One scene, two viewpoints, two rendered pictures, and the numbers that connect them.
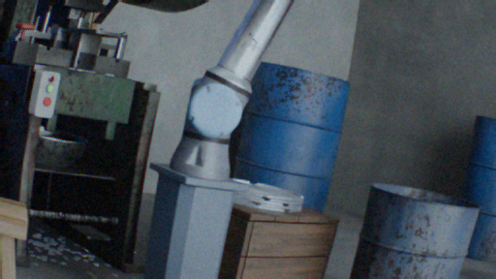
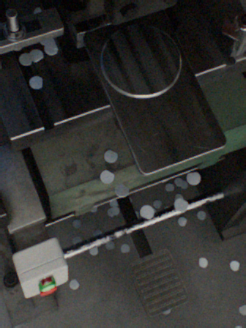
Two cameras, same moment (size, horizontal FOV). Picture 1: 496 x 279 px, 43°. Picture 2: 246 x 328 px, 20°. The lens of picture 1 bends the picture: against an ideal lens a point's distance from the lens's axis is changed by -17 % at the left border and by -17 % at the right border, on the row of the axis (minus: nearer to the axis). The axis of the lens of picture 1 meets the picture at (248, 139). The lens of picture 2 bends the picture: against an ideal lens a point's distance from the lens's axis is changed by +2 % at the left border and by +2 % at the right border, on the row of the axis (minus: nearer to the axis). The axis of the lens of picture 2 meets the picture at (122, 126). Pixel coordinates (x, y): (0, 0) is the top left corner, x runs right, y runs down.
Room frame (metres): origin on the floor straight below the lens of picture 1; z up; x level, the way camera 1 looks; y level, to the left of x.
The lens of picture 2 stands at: (1.80, 0.47, 1.74)
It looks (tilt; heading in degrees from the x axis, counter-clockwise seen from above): 68 degrees down; 17
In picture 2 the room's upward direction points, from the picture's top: 10 degrees clockwise
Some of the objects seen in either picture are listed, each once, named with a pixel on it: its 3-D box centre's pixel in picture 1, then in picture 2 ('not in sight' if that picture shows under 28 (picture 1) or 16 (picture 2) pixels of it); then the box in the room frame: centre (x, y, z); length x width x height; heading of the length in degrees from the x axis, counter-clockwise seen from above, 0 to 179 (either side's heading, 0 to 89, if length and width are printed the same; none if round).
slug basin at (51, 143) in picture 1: (45, 145); not in sight; (2.38, 0.70, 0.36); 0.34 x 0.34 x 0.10
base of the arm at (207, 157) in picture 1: (201, 153); not in sight; (1.85, 0.10, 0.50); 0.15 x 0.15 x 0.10
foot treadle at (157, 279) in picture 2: (54, 216); (118, 188); (2.29, 0.60, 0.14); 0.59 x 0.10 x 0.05; 48
